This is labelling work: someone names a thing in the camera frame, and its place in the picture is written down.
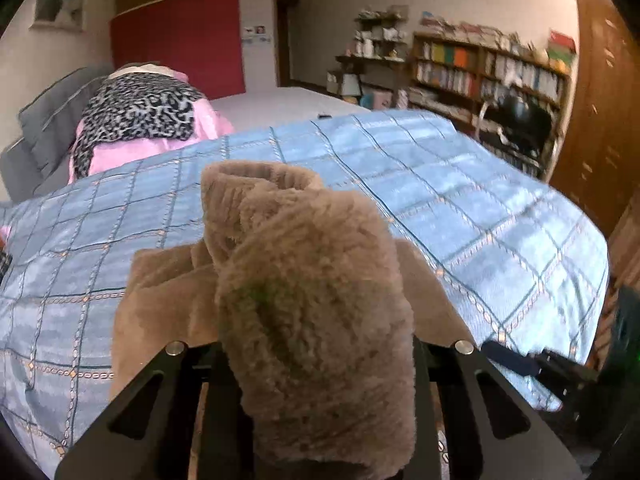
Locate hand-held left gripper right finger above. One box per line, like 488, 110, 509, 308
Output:
412, 339, 583, 480

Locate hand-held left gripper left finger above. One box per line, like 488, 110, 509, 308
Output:
54, 341, 251, 480

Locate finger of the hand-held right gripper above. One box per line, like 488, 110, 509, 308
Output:
481, 341, 598, 393

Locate brown fleece pants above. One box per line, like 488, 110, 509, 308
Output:
109, 160, 481, 480

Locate blue checked blanket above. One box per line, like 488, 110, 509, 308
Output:
0, 110, 611, 476

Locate black metal chair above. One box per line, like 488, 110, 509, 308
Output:
472, 95, 561, 178

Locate brown wooden wardrobe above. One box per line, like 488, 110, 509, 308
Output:
547, 0, 640, 238

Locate wooden bookshelf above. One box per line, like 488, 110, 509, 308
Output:
405, 32, 573, 176

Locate leopard print blanket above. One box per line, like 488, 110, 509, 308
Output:
72, 71, 206, 171

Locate stack of colourful boxes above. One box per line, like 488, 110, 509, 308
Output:
546, 30, 576, 76

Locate row of stacked books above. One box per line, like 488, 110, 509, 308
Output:
419, 10, 521, 46

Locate grey padded headboard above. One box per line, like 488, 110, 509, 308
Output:
0, 62, 116, 203

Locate white wardrobe door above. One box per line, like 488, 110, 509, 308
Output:
237, 0, 281, 93

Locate wooden desk organiser shelf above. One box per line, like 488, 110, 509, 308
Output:
354, 5, 408, 61

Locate white folded cloth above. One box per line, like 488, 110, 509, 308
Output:
112, 62, 173, 78

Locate dark wooden door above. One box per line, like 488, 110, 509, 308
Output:
275, 0, 301, 88

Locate wall shelf with knick-knacks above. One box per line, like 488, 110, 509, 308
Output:
327, 52, 408, 106

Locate red wall panel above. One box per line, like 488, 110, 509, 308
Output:
110, 0, 248, 101

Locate framed wall picture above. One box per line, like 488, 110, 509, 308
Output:
31, 0, 86, 33

